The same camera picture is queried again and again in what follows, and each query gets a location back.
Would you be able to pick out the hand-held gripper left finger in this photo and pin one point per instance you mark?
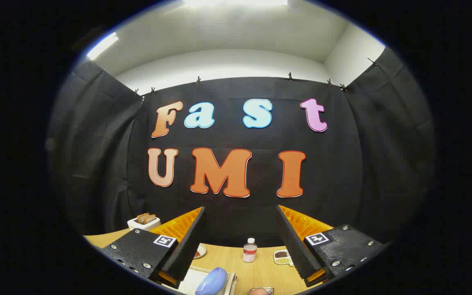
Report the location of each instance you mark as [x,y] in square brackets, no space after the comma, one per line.
[187,250]

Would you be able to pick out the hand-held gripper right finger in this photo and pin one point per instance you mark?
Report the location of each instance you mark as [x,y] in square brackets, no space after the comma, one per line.
[295,250]

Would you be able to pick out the blue round plate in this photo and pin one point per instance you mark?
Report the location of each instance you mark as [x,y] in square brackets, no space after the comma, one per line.
[213,280]

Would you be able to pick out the small white round plate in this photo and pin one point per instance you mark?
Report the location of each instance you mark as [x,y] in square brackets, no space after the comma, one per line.
[202,248]

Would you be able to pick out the white divided dish with beans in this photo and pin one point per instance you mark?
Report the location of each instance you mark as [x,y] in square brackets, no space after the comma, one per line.
[281,258]

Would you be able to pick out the clear bottle red label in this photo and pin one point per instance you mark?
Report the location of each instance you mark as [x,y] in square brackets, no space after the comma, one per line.
[250,252]

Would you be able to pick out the brown bread slice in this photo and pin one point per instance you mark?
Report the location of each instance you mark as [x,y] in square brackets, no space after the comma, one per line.
[141,218]
[150,219]

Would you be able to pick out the white toaster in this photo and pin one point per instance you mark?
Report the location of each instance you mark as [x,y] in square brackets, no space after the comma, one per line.
[137,224]

